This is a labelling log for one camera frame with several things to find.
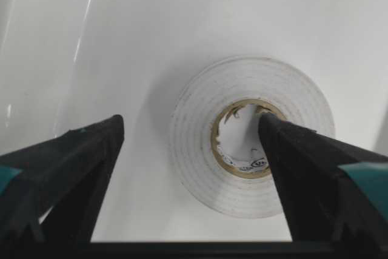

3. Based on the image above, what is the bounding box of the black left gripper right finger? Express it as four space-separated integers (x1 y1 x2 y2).
258 113 387 243

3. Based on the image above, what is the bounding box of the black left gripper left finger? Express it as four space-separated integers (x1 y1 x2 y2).
1 115 124 243

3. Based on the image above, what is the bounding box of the white tape roll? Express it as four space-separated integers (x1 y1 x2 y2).
169 56 335 219

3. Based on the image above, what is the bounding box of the white plastic tray case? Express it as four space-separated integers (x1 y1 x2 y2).
1 0 387 241

